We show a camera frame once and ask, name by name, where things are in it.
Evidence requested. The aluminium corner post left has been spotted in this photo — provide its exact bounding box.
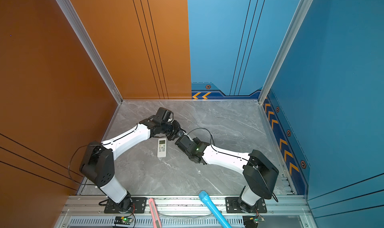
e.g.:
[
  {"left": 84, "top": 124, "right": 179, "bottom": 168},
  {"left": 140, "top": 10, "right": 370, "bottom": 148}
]
[{"left": 56, "top": 0, "right": 123, "bottom": 105}]

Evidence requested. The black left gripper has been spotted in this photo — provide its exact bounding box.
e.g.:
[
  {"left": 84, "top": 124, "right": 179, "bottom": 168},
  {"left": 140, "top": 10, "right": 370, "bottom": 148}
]
[{"left": 160, "top": 119, "right": 186, "bottom": 141}]

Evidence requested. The aluminium front rail frame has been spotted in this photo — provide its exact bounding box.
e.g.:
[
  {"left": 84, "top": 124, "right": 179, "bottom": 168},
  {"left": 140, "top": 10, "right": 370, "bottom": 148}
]
[{"left": 54, "top": 195, "right": 317, "bottom": 228}]

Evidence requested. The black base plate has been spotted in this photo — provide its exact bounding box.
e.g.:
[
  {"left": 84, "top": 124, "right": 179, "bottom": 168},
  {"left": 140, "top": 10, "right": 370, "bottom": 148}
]
[
  {"left": 104, "top": 197, "right": 148, "bottom": 214},
  {"left": 225, "top": 197, "right": 267, "bottom": 214}
]

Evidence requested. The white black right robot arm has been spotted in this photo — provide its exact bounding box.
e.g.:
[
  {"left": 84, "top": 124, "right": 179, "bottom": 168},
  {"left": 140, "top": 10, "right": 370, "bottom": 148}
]
[{"left": 175, "top": 135, "right": 279, "bottom": 213}]

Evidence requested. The aluminium corner post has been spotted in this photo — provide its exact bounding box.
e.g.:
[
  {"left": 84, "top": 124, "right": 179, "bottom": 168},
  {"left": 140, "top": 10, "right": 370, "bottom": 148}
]
[
  {"left": 258, "top": 0, "right": 313, "bottom": 105},
  {"left": 56, "top": 0, "right": 123, "bottom": 105}
]

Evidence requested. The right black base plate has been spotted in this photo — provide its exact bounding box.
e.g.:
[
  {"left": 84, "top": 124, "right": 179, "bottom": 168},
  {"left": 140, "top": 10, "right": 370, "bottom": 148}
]
[{"left": 225, "top": 197, "right": 267, "bottom": 214}]

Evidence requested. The green circuit board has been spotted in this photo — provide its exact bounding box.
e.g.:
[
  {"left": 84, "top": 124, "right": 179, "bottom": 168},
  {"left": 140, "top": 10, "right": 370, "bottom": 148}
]
[
  {"left": 243, "top": 215, "right": 265, "bottom": 228},
  {"left": 114, "top": 216, "right": 136, "bottom": 228}
]

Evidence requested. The white remote control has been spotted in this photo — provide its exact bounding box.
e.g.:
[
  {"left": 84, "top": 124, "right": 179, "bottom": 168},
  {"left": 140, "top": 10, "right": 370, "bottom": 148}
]
[{"left": 157, "top": 138, "right": 167, "bottom": 159}]

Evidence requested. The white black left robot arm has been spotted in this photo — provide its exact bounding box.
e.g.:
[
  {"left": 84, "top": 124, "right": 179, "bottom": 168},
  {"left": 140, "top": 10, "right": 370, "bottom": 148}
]
[{"left": 79, "top": 118, "right": 186, "bottom": 212}]

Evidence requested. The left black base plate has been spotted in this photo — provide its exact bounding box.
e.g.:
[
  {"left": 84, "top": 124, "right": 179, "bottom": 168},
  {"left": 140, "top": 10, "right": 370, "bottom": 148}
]
[{"left": 104, "top": 197, "right": 148, "bottom": 214}]

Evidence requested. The aluminium corner post right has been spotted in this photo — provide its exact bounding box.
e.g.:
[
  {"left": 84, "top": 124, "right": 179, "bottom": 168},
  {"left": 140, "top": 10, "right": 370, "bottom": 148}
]
[{"left": 258, "top": 0, "right": 313, "bottom": 105}]

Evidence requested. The blue plastic flashlight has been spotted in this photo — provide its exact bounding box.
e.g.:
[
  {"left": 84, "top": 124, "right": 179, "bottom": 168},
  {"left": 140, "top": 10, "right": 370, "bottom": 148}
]
[{"left": 199, "top": 191, "right": 231, "bottom": 228}]

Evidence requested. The left green circuit board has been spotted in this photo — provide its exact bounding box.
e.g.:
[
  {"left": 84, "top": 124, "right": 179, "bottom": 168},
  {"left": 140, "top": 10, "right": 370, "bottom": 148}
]
[{"left": 114, "top": 216, "right": 136, "bottom": 228}]

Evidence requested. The right green circuit board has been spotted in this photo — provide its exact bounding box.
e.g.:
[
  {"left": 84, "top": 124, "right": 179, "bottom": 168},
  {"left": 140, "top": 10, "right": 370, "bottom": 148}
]
[{"left": 243, "top": 215, "right": 265, "bottom": 228}]

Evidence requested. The pink utility knife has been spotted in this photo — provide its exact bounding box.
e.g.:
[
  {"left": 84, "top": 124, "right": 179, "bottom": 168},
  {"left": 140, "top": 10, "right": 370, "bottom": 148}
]
[{"left": 148, "top": 198, "right": 162, "bottom": 228}]

